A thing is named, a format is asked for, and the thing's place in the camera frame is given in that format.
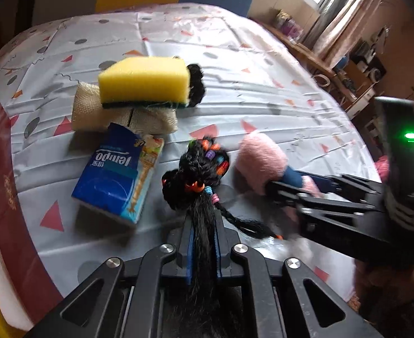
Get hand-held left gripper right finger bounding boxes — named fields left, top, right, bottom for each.
left=214, top=215, right=384, bottom=338

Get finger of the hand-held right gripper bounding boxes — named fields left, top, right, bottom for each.
left=280, top=168, right=384, bottom=198
left=265, top=181, right=384, bottom=219

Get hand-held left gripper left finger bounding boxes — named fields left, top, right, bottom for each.
left=24, top=216, right=195, bottom=338

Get pink fluffy plush roll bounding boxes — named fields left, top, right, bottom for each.
left=236, top=130, right=325, bottom=198

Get black braided beaded hairpiece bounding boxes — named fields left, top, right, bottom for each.
left=161, top=135, right=285, bottom=338

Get blue tissue packet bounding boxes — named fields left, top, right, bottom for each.
left=71, top=123, right=165, bottom=226

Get yellow sponge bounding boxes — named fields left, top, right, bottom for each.
left=98, top=57, right=190, bottom=109

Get person's right forearm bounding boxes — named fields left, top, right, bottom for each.
left=355, top=261, right=414, bottom=324

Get printed grey tablecloth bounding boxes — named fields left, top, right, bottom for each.
left=0, top=3, right=380, bottom=338

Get wooden side table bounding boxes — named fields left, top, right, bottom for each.
left=249, top=14, right=377, bottom=113

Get black scrunchie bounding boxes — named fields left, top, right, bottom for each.
left=185, top=64, right=206, bottom=108

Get purple packets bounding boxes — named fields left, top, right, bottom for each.
left=275, top=10, right=304, bottom=43

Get pink curtain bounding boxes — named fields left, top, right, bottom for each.
left=313, top=0, right=394, bottom=64

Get cream knitted cloth roll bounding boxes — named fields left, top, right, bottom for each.
left=70, top=81, right=177, bottom=135

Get white cable loop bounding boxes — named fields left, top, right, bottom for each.
left=313, top=73, right=331, bottom=89

